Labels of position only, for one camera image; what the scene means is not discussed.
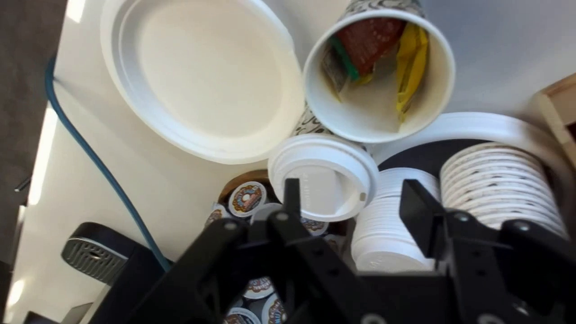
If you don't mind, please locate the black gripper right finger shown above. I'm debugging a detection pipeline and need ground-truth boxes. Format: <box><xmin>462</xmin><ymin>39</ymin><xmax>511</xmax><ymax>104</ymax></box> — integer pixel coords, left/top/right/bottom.
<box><xmin>397</xmin><ymin>176</ymin><xmax>576</xmax><ymax>324</ymax></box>

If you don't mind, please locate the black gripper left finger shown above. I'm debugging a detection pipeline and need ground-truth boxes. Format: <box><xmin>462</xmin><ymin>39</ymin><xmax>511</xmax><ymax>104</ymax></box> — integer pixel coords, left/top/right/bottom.
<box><xmin>88</xmin><ymin>176</ymin><xmax>361</xmax><ymax>324</ymax></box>

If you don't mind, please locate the wooden two-column bin rack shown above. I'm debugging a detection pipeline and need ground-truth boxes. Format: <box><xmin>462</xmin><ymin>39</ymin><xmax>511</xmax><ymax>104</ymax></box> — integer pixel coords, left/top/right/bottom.
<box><xmin>529</xmin><ymin>69</ymin><xmax>576</xmax><ymax>170</ymax></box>

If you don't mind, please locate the paper cup with white lid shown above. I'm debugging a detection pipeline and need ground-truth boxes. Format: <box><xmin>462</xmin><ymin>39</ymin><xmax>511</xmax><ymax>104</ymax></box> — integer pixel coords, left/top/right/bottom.
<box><xmin>264</xmin><ymin>105</ymin><xmax>381</xmax><ymax>224</ymax></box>

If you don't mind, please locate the green tea bag packet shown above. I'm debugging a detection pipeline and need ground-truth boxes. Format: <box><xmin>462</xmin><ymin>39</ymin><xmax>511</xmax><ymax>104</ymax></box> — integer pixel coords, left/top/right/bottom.
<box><xmin>318</xmin><ymin>33</ymin><xmax>363</xmax><ymax>98</ymax></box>

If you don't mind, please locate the red tea bag packet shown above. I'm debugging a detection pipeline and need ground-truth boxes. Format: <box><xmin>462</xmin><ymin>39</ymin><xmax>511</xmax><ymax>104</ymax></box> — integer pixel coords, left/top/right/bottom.
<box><xmin>336</xmin><ymin>15</ymin><xmax>408</xmax><ymax>77</ymax></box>

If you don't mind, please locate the white foam cup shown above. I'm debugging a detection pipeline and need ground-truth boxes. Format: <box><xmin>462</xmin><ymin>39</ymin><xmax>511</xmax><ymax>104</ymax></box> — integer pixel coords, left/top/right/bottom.
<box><xmin>349</xmin><ymin>165</ymin><xmax>444</xmax><ymax>275</ymax></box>

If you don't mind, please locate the K-cup carousel rack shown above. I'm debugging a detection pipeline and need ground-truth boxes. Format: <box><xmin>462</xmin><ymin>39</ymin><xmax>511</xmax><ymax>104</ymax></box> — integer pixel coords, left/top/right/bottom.
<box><xmin>201</xmin><ymin>167</ymin><xmax>338</xmax><ymax>324</ymax></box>

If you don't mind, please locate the patterned paper cup with packets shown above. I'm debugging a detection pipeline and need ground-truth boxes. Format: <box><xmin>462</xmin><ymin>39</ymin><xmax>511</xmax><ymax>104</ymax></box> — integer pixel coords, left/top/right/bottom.
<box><xmin>300</xmin><ymin>0</ymin><xmax>459</xmax><ymax>145</ymax></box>

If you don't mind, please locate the blue cable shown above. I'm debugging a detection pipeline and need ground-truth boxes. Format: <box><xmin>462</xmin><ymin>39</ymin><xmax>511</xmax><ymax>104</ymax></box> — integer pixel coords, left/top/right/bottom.
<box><xmin>41</xmin><ymin>55</ymin><xmax>174</xmax><ymax>273</ymax></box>

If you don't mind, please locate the white paper plate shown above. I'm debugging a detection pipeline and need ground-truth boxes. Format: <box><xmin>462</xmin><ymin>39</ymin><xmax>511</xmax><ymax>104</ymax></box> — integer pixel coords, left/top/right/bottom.
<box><xmin>97</xmin><ymin>0</ymin><xmax>307</xmax><ymax>167</ymax></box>

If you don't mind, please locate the black coffee machine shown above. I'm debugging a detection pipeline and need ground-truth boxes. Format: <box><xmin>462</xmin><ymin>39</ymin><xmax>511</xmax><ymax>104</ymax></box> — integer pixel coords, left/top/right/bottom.
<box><xmin>21</xmin><ymin>219</ymin><xmax>176</xmax><ymax>324</ymax></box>

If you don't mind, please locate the tall patterned paper cup stack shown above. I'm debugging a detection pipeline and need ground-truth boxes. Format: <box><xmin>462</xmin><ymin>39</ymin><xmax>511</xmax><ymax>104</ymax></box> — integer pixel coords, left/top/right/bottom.
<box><xmin>437</xmin><ymin>140</ymin><xmax>570</xmax><ymax>242</ymax></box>

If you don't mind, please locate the yellow packet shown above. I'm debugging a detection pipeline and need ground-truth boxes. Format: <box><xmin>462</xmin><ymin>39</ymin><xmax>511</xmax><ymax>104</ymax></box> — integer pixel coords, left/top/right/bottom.
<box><xmin>392</xmin><ymin>21</ymin><xmax>432</xmax><ymax>120</ymax></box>

